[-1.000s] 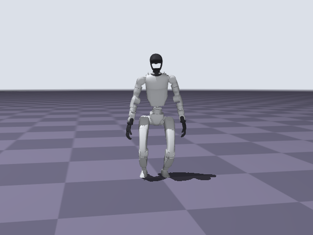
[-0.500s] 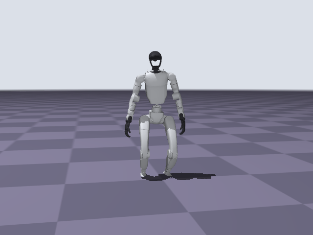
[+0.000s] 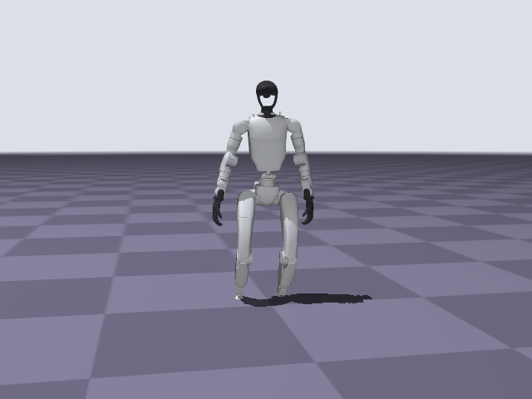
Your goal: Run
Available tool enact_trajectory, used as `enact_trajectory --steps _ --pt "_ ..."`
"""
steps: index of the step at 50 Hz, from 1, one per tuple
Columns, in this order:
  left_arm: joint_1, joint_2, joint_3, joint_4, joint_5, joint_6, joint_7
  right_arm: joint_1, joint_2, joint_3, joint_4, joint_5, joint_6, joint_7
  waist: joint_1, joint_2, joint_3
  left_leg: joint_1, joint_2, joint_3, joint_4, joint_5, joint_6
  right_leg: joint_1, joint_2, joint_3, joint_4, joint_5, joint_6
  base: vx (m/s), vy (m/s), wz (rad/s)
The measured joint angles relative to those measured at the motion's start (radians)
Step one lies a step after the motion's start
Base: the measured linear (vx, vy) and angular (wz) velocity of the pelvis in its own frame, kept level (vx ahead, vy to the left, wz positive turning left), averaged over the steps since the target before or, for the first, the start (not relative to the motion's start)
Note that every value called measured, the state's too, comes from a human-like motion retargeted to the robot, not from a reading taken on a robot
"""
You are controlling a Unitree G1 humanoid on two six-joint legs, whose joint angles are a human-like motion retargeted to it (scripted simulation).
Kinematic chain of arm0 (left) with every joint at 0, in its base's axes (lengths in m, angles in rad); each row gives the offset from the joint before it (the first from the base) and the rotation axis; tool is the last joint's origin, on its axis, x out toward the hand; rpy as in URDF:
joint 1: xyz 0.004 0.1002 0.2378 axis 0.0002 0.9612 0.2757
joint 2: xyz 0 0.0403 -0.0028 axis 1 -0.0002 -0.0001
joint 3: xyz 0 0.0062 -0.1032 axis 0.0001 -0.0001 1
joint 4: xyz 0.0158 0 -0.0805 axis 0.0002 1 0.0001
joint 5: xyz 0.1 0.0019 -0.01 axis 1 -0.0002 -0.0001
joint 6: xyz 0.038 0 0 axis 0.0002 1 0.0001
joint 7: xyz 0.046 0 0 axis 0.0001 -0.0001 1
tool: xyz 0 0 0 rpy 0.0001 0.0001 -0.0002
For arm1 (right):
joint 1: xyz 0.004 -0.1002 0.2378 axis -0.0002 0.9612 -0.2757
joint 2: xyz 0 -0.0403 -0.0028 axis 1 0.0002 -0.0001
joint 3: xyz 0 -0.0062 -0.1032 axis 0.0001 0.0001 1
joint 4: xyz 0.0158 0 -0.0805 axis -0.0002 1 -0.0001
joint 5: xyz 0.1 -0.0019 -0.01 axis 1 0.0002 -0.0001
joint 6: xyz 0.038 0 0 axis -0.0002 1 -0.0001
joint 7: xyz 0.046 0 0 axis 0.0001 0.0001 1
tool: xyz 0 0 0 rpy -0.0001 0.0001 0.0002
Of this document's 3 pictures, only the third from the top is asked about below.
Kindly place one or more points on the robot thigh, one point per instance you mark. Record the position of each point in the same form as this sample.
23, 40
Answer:
288, 205
245, 219

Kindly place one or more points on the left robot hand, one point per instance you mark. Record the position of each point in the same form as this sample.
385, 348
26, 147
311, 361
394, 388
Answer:
309, 206

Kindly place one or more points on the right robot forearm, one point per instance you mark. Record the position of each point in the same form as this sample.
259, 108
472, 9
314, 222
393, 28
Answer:
224, 175

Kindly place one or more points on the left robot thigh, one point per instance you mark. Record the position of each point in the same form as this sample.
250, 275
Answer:
288, 205

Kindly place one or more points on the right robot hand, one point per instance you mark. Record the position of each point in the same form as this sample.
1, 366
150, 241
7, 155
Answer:
216, 205

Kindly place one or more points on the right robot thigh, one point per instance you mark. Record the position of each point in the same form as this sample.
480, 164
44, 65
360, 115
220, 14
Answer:
245, 219

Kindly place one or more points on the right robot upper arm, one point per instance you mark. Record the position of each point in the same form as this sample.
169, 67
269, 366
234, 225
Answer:
239, 128

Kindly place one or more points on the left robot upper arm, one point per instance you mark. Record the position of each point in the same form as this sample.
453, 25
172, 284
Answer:
294, 126

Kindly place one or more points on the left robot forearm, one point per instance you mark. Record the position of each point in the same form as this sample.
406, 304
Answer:
305, 176

